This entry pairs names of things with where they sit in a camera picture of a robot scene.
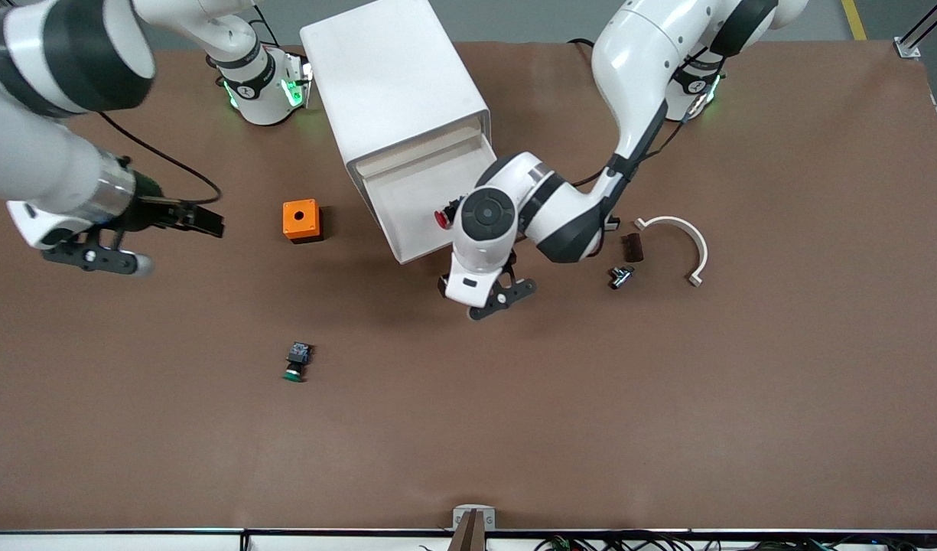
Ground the green push button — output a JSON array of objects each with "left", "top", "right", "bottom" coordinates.
[{"left": 281, "top": 342, "right": 314, "bottom": 383}]

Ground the orange box with hole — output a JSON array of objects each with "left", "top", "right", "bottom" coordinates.
[{"left": 282, "top": 199, "right": 324, "bottom": 245}]

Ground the brown table cover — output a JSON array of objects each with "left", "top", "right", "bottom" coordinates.
[{"left": 0, "top": 38, "right": 937, "bottom": 534}]

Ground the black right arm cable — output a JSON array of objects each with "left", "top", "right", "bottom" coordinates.
[{"left": 97, "top": 111, "right": 223, "bottom": 204}]

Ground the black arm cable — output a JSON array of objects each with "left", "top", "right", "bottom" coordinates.
[
  {"left": 97, "top": 111, "right": 223, "bottom": 204},
  {"left": 571, "top": 46, "right": 725, "bottom": 190}
]

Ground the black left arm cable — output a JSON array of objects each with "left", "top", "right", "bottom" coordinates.
[{"left": 571, "top": 46, "right": 725, "bottom": 190}]

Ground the black right base cable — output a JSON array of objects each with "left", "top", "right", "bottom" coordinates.
[{"left": 250, "top": 4, "right": 284, "bottom": 48}]

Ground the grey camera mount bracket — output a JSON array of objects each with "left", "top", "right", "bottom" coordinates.
[{"left": 452, "top": 504, "right": 496, "bottom": 551}]

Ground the white curved plastic bracket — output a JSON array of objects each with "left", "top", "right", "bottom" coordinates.
[{"left": 634, "top": 216, "right": 709, "bottom": 288}]

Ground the black cable bundle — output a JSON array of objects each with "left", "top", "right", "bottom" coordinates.
[{"left": 418, "top": 534, "right": 937, "bottom": 551}]

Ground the white table edge rail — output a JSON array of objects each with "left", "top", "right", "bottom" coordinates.
[{"left": 0, "top": 527, "right": 937, "bottom": 551}]

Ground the aluminium frame profile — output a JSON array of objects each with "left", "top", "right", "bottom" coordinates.
[{"left": 894, "top": 0, "right": 937, "bottom": 60}]

